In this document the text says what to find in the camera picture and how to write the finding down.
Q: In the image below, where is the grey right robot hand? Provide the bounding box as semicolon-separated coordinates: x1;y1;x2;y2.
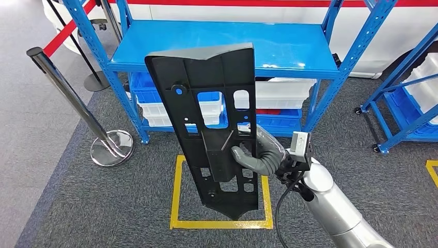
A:
231;125;286;171

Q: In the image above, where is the black plastic car part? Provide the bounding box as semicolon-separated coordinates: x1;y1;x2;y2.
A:
144;42;260;222

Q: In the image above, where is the blue steel shelf rack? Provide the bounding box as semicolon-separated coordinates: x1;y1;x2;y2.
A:
62;0;399;145

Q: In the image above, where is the blue plastic bin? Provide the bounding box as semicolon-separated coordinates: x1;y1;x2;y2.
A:
130;71;224;104
385;87;438;138
222;102;304;130

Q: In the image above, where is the red plastic object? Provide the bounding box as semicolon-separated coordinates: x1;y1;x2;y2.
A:
255;108;284;116

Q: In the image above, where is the yellow floor tape square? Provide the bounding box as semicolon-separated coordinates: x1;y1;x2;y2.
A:
425;160;438;189
170;154;274;230

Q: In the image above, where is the blue wheeled rack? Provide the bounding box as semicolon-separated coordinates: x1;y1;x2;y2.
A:
354;21;438;154

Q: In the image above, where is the red barrier belt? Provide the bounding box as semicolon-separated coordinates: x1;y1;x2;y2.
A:
126;0;438;8
43;0;97;58

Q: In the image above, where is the white car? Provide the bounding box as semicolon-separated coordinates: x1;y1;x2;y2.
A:
42;0;438;80

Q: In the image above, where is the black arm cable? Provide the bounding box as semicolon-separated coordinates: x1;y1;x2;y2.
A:
274;170;307;248

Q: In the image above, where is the black stanchion post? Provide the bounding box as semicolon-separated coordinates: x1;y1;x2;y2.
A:
46;0;111;92

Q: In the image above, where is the chrome stanchion post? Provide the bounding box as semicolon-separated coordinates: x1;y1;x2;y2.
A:
26;46;134;168
100;0;123;44

